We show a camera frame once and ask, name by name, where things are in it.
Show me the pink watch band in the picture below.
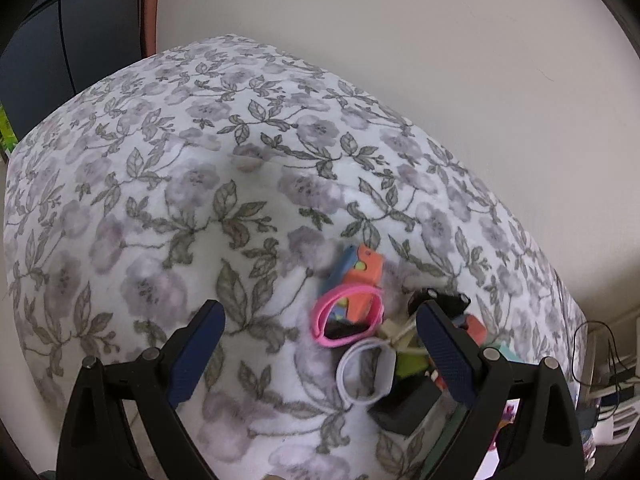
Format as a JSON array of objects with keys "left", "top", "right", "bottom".
[{"left": 310, "top": 283, "right": 384, "bottom": 348}]

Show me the pink orange eraser box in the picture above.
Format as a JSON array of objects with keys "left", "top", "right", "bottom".
[{"left": 452, "top": 313, "right": 488, "bottom": 347}]

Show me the black charger block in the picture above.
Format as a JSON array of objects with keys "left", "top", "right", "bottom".
[{"left": 368, "top": 375, "right": 442, "bottom": 437}]

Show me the black cream watch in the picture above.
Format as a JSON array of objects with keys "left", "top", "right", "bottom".
[{"left": 408, "top": 287, "right": 471, "bottom": 320}]

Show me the dark blue cabinet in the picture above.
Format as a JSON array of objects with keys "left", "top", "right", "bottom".
[{"left": 1, "top": 0, "right": 158, "bottom": 139}]

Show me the black cable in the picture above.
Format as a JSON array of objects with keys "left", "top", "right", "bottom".
[{"left": 572, "top": 320, "right": 637, "bottom": 401}]

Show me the teal white shallow tray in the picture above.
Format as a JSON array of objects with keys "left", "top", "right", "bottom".
[{"left": 418, "top": 404, "right": 501, "bottom": 480}]

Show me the white shelf unit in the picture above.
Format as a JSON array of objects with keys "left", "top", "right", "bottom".
[{"left": 572, "top": 310, "right": 639, "bottom": 448}]

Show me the orange blue toy case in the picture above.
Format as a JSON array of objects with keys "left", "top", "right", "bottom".
[{"left": 322, "top": 244, "right": 385, "bottom": 323}]

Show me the white watch band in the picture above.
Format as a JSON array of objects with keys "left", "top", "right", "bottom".
[{"left": 335, "top": 338, "right": 396, "bottom": 406}]

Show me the floral grey white blanket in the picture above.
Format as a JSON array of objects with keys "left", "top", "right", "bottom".
[{"left": 3, "top": 35, "right": 586, "bottom": 479}]

